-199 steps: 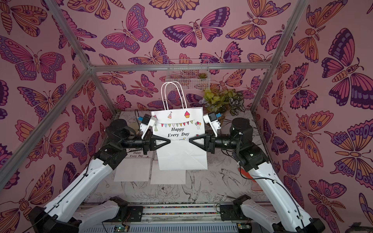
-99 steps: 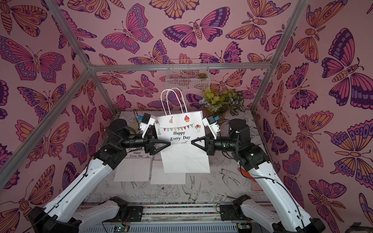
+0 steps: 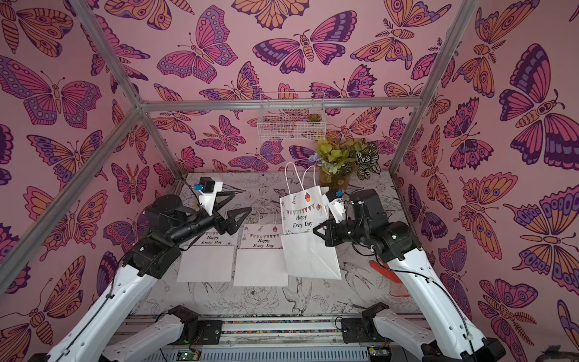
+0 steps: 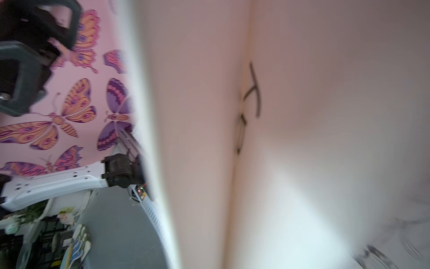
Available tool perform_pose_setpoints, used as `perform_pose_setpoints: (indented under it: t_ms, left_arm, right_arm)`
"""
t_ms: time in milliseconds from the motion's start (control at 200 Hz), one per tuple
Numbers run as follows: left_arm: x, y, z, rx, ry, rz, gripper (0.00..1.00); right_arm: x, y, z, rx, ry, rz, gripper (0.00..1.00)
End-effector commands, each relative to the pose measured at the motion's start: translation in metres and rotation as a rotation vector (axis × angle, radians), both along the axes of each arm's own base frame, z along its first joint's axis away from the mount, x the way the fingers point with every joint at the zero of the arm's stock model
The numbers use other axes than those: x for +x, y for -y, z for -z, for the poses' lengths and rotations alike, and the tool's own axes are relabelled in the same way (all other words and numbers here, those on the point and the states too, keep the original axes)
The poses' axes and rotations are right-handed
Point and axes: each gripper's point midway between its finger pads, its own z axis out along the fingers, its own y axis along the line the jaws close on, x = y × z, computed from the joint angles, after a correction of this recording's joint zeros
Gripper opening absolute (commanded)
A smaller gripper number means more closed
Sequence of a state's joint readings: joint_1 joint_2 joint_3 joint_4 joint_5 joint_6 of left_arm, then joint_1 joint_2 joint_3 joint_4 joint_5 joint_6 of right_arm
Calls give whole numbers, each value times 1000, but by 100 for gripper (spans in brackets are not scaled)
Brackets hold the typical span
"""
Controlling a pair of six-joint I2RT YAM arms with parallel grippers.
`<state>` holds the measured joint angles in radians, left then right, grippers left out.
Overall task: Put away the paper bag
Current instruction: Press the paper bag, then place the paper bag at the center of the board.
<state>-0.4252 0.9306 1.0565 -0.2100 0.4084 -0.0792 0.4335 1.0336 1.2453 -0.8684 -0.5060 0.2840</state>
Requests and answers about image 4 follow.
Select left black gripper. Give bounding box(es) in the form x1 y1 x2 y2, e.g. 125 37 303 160
1 1 82 117

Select white paper bag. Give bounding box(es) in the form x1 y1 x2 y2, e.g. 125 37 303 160
118 1 430 269

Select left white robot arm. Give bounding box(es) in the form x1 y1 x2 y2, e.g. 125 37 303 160
1 1 145 212

